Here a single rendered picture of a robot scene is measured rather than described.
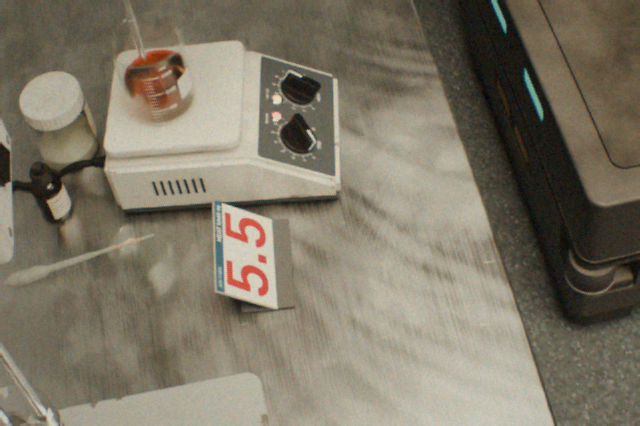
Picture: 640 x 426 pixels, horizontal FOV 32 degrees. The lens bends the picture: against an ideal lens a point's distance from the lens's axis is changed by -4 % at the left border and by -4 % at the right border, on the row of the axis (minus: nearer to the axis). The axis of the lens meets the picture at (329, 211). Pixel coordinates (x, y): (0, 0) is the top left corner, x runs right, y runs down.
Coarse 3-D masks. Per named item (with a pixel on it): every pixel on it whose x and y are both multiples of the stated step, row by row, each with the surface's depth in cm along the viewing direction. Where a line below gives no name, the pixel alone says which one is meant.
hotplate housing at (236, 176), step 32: (256, 64) 104; (256, 96) 101; (256, 128) 99; (96, 160) 103; (128, 160) 98; (160, 160) 98; (192, 160) 98; (224, 160) 98; (256, 160) 98; (128, 192) 100; (160, 192) 100; (192, 192) 100; (224, 192) 101; (256, 192) 101; (288, 192) 101; (320, 192) 101
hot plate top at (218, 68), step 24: (192, 48) 103; (216, 48) 102; (240, 48) 102; (192, 72) 101; (216, 72) 101; (240, 72) 100; (120, 96) 100; (216, 96) 99; (240, 96) 99; (120, 120) 99; (192, 120) 98; (216, 120) 97; (240, 120) 97; (120, 144) 97; (144, 144) 97; (168, 144) 96; (192, 144) 96; (216, 144) 96
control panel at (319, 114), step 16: (272, 64) 104; (288, 64) 105; (272, 80) 103; (320, 80) 106; (272, 96) 102; (320, 96) 105; (272, 112) 101; (288, 112) 102; (304, 112) 103; (320, 112) 104; (272, 128) 100; (320, 128) 103; (272, 144) 99; (320, 144) 101; (288, 160) 99; (304, 160) 100; (320, 160) 100
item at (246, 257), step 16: (224, 208) 99; (224, 224) 98; (240, 224) 99; (256, 224) 100; (224, 240) 97; (240, 240) 98; (256, 240) 99; (224, 256) 96; (240, 256) 97; (256, 256) 98; (240, 272) 96; (256, 272) 97; (240, 288) 95; (256, 288) 96
